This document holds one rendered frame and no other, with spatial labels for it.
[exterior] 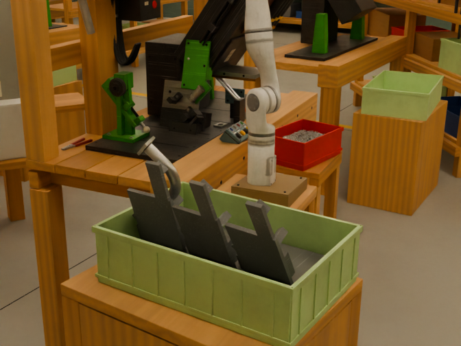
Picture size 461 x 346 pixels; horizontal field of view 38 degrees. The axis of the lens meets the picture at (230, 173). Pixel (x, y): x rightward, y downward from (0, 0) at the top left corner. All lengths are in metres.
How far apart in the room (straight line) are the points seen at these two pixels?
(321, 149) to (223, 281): 1.28
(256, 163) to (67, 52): 0.98
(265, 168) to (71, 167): 0.75
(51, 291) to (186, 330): 1.26
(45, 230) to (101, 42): 0.79
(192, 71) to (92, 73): 0.42
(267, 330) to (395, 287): 2.00
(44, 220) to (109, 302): 0.97
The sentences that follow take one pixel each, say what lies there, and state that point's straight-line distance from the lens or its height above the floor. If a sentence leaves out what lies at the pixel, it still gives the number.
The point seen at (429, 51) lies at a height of 0.80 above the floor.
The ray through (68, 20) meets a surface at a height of 0.73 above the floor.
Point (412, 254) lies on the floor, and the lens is 3.95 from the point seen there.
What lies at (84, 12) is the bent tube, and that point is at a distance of 2.49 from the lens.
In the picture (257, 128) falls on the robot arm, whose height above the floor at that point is 1.10.
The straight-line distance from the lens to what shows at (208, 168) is 2.46.
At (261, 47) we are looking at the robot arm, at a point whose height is 1.36.
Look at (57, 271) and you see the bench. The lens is 2.84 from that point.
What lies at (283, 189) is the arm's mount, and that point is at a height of 0.90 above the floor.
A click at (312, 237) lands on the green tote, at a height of 0.89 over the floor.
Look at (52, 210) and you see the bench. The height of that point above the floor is 0.68.
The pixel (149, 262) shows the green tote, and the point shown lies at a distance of 1.77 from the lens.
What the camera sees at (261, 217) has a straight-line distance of 1.57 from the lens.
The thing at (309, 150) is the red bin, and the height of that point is 0.88.
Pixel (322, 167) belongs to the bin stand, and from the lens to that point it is 2.79.
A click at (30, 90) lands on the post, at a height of 1.15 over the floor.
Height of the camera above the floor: 1.73
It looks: 20 degrees down
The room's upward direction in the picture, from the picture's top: 1 degrees clockwise
